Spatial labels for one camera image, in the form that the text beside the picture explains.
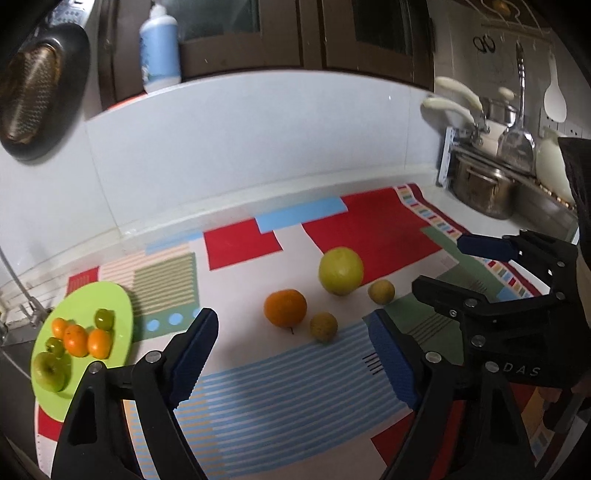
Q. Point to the large yellow-green citrus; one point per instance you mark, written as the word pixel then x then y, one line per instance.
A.
pixel 340 271

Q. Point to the colourful patterned cloth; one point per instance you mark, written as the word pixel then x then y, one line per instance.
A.
pixel 277 397

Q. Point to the small orange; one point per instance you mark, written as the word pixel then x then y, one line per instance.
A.
pixel 59 327

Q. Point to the thin gooseneck faucet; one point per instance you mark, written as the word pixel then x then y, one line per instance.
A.
pixel 34 314

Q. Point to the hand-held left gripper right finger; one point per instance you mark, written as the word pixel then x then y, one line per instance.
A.
pixel 392 364

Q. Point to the green tomato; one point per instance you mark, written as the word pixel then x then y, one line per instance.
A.
pixel 105 318
pixel 55 346

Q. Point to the wall socket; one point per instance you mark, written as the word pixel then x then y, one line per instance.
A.
pixel 547 125

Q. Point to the small brown round fruit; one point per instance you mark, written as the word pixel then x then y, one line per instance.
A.
pixel 323 327
pixel 381 291

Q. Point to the black frying pan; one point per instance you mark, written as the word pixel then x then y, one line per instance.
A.
pixel 76 69

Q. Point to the lidded steel pot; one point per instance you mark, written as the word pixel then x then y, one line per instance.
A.
pixel 501 113

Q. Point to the dark wooden window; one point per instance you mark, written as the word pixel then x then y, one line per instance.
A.
pixel 277 41
pixel 332 37

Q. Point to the blue pump soap bottle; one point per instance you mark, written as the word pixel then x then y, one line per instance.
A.
pixel 159 46

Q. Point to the brass perforated colander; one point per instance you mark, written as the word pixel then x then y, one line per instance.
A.
pixel 32 97

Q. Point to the orange with stem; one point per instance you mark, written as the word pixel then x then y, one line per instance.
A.
pixel 285 308

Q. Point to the perforated steel steamer plate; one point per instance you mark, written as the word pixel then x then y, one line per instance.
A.
pixel 74 11

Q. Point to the white rice paddle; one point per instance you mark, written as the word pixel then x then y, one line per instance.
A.
pixel 554 101

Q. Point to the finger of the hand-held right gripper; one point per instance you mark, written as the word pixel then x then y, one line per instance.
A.
pixel 438 295
pixel 485 247

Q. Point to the green plate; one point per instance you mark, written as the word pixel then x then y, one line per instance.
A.
pixel 117 300

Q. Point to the black scissors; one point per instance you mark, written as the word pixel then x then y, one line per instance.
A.
pixel 484 43

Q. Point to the steel spatula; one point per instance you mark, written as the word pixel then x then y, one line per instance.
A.
pixel 516 143

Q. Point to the metal dish rack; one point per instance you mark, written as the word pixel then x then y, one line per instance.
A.
pixel 540 203

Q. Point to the steel kitchen sink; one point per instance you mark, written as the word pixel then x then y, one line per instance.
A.
pixel 11 374

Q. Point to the green apple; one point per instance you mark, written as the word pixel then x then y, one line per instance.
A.
pixel 48 373

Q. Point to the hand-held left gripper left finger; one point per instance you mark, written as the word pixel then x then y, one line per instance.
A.
pixel 194 355

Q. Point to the large steel pot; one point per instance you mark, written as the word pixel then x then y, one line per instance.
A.
pixel 482 182

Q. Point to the dark textured object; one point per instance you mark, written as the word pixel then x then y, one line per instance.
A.
pixel 575 175

